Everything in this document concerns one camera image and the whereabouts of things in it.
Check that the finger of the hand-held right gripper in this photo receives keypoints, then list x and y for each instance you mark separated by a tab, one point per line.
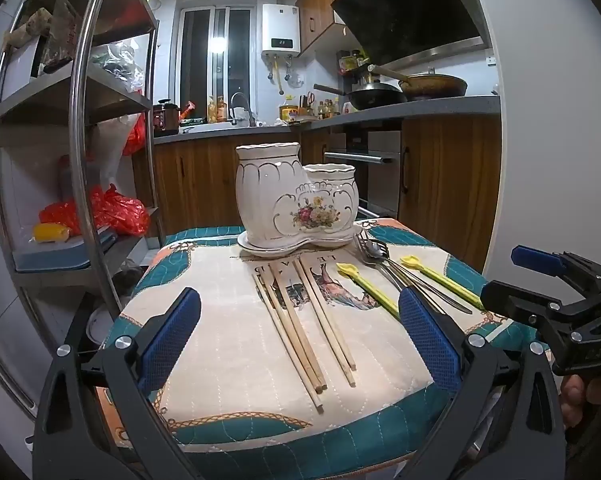
535	259
510	297

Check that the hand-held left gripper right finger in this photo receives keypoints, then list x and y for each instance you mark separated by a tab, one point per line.
428	340

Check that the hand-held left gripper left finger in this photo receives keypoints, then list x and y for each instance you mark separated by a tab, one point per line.
173	340

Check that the yellow plastic spoon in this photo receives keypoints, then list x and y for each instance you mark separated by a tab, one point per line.
440	280
368	287

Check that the wooden chopstick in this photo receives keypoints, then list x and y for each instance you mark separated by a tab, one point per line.
290	350
328	330
300	330
330	315
293	335

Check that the metal spoon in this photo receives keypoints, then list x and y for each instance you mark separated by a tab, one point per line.
378	250

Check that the metal fork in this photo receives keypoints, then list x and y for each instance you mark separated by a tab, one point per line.
364	247

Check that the white floral ceramic utensil holder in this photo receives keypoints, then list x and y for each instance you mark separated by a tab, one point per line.
275	195

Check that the person's right hand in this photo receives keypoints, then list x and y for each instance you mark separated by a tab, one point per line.
573	400

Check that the printed quilted cloth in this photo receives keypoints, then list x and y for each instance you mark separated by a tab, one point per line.
240	360

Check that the white bowl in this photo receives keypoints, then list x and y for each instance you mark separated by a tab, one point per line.
98	327

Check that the wooden base cabinet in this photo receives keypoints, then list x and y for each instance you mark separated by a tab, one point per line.
200	185
450	185

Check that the white ceramic drip tray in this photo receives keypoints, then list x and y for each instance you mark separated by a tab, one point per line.
260	251

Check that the large red plastic bag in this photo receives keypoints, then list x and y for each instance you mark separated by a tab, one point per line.
115	212

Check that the blue board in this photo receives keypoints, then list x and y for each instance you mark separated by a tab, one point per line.
55	257

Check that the yellow packet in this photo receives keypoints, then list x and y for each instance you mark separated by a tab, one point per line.
50	232

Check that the built-in oven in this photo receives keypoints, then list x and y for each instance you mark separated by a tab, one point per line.
365	175

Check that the brown wok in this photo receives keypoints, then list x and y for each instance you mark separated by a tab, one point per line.
435	85

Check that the small red plastic bag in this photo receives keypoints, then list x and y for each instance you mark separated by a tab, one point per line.
134	135

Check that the dark red rice cooker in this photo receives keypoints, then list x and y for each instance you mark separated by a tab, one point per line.
165	120

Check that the black frying pan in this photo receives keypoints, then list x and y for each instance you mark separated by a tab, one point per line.
375	97

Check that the amber bottle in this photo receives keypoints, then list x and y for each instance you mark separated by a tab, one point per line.
220	110

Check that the metal faucet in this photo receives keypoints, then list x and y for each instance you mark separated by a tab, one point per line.
240	107

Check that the metal shelf rack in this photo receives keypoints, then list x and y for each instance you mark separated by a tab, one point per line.
80	110

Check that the yellow container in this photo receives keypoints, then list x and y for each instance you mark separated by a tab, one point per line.
289	112

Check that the clear plastic bag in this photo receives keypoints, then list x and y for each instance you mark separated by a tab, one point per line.
120	67

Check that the black range hood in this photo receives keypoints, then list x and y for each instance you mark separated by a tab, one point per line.
410	5

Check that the window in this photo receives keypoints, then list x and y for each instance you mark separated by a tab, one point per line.
218	60

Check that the white box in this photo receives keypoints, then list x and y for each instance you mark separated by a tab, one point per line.
18	70

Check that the brown snack packet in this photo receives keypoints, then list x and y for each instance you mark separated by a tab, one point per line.
63	35

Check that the white water heater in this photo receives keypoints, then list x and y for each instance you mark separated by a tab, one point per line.
280	27

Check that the wooden wall cabinet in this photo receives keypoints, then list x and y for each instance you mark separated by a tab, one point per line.
320	0

